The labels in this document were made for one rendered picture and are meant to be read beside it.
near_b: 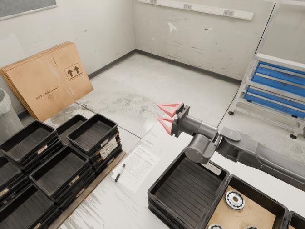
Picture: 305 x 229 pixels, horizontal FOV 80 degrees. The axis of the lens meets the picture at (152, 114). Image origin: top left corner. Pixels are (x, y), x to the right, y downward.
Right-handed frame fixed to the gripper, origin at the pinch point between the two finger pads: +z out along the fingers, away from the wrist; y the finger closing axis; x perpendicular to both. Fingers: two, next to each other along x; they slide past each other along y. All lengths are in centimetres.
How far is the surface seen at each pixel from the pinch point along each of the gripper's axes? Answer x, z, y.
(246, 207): 19, -47, 62
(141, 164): 14, 22, 76
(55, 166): -17, 99, 109
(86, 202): -27, 35, 76
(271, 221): 19, -59, 62
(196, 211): 2, -25, 63
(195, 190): 12, -20, 63
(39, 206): -46, 86, 120
